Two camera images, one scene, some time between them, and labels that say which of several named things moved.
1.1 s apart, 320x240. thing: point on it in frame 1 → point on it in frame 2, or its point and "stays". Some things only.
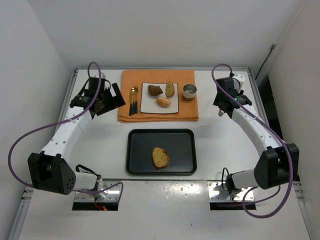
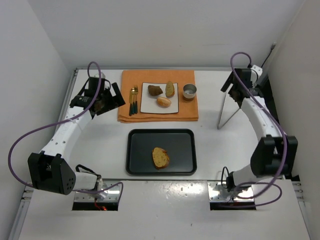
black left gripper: x=110 y=101 stays
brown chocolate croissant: x=155 y=90 stays
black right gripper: x=222 y=107 → x=233 y=90
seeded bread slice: x=169 y=89 stays
